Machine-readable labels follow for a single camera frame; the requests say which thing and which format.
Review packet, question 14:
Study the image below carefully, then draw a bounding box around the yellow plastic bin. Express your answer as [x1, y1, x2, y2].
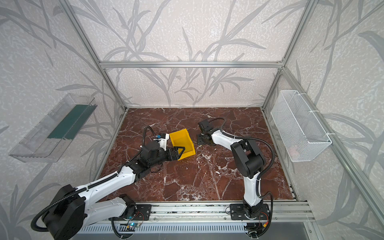
[170, 129, 196, 161]

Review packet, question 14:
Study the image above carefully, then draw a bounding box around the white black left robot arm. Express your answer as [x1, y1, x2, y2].
[31, 129, 195, 240]

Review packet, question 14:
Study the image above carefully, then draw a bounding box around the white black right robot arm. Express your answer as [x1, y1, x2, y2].
[197, 118, 276, 220]

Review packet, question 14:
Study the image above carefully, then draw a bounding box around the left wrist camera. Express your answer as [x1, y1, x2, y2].
[154, 133, 170, 151]

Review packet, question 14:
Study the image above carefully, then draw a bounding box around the aluminium frame crossbar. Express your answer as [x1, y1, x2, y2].
[100, 61, 283, 69]

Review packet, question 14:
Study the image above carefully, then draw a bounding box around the white wire mesh basket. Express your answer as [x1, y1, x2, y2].
[271, 90, 332, 162]

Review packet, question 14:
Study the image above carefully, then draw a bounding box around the clear plastic wall shelf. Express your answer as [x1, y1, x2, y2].
[9, 94, 98, 163]

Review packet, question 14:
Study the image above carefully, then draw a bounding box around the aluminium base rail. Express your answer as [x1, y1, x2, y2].
[137, 201, 315, 224]

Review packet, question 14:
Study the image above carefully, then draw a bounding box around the aluminium frame post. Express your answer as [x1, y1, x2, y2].
[262, 0, 319, 112]

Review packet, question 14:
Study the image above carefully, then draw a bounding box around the left rear aluminium post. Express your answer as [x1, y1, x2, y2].
[59, 0, 127, 110]

